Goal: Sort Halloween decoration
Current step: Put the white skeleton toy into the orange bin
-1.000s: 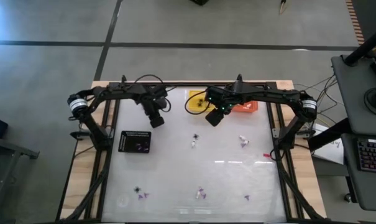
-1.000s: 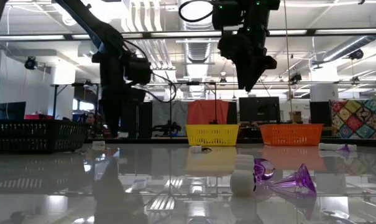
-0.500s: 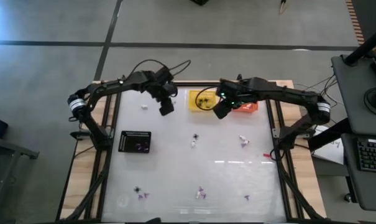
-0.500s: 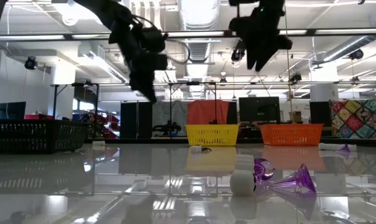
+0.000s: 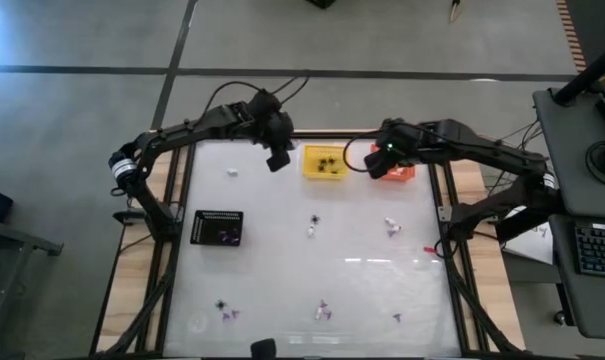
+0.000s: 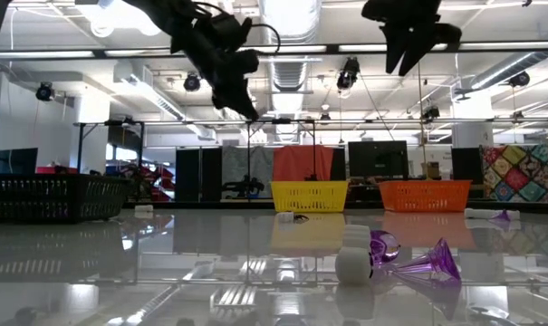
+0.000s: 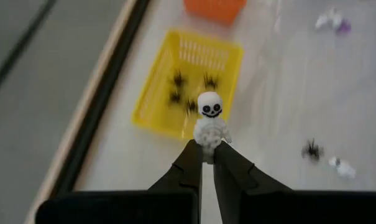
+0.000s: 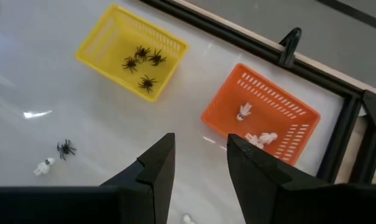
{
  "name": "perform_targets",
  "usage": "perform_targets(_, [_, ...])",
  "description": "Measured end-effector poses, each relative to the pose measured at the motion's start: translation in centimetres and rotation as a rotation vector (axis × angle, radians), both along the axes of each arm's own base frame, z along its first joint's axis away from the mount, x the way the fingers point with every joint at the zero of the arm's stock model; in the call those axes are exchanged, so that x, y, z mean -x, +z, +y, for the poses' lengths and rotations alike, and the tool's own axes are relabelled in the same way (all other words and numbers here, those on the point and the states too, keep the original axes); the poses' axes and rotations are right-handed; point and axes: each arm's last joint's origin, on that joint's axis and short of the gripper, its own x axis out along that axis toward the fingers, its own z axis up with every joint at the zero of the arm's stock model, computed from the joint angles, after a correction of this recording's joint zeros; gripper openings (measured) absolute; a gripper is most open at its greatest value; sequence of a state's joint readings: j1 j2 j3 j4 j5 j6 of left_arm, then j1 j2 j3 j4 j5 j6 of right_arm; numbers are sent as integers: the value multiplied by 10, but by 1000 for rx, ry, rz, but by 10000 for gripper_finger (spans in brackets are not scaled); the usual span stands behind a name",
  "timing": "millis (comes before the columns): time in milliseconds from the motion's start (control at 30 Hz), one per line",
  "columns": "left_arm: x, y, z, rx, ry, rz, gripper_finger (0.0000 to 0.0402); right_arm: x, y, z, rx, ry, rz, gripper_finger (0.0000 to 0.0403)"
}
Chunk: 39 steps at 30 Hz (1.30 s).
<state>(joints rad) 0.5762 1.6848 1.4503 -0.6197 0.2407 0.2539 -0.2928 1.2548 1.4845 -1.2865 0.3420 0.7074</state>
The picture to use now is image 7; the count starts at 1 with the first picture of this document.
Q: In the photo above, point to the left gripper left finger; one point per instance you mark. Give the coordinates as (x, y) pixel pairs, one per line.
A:
(187, 174)

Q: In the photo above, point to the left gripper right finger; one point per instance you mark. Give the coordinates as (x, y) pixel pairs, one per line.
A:
(234, 174)

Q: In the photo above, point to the black plastic spider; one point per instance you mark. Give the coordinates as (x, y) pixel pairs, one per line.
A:
(178, 79)
(175, 97)
(210, 81)
(312, 151)
(191, 106)

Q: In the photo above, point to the purple translucent decoration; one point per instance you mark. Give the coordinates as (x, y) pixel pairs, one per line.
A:
(344, 26)

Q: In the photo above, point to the yellow plastic basket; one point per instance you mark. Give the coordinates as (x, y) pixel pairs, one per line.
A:
(156, 102)

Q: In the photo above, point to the orange plastic basket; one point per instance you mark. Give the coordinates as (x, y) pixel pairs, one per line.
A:
(215, 11)

